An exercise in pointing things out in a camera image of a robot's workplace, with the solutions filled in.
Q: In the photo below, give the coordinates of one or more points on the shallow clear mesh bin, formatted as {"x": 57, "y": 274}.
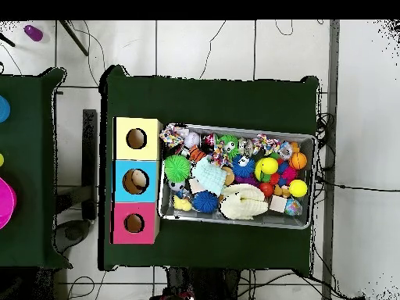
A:
{"x": 265, "y": 220}

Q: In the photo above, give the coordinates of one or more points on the yellow tennis ball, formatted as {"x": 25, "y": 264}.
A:
{"x": 297, "y": 188}

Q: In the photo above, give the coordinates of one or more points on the grey round floor base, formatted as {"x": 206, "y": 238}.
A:
{"x": 73, "y": 232}

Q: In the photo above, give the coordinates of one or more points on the green spiky rubber ball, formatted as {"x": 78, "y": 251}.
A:
{"x": 177, "y": 168}

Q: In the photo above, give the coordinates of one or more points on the purple bottle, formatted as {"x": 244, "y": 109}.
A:
{"x": 33, "y": 32}

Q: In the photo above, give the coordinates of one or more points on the blue spiky ball with eyes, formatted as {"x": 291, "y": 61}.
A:
{"x": 243, "y": 167}

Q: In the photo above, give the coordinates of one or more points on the pink round disc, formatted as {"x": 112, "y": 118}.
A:
{"x": 6, "y": 203}

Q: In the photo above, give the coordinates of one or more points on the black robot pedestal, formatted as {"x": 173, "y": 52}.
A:
{"x": 212, "y": 284}

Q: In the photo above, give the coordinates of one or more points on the black rod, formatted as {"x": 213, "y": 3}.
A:
{"x": 73, "y": 37}

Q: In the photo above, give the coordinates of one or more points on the yellow duck plush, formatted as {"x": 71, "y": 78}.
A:
{"x": 182, "y": 203}

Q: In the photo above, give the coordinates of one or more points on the small yellow object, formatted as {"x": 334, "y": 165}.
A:
{"x": 1, "y": 160}

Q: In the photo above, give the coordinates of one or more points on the multicoloured patterned cloth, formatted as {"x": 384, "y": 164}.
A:
{"x": 171, "y": 136}

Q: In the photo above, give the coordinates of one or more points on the cream waffle cloth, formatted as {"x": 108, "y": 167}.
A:
{"x": 243, "y": 201}

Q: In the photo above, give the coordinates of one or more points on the wooden box with three holes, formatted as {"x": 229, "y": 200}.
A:
{"x": 137, "y": 153}

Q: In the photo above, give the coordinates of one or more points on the dark green side table cloth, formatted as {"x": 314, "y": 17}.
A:
{"x": 31, "y": 125}

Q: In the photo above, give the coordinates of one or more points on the white toy baseball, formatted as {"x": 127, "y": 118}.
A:
{"x": 191, "y": 139}

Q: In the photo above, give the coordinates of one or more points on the orange striped tiger plush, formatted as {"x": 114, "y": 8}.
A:
{"x": 197, "y": 153}

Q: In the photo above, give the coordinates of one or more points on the blue round object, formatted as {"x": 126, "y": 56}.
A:
{"x": 3, "y": 108}

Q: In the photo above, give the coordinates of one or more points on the green spiky ball with eyes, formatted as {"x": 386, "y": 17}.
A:
{"x": 229, "y": 144}

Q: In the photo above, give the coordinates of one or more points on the light blue waffle cloth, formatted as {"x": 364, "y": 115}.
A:
{"x": 208, "y": 175}

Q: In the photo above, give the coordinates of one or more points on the orange toy basketball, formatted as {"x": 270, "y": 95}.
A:
{"x": 298, "y": 160}

